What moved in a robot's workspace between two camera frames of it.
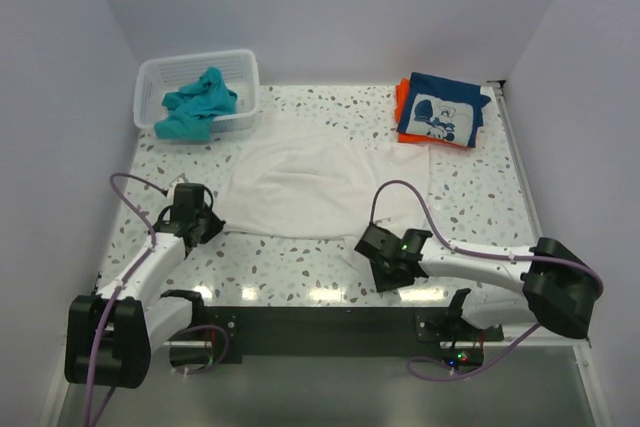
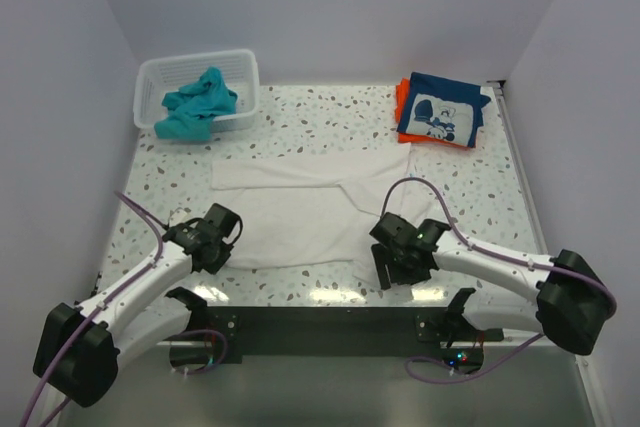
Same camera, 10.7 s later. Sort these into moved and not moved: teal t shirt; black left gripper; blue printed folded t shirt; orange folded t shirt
Moved: black left gripper
Not moved: orange folded t shirt; teal t shirt; blue printed folded t shirt
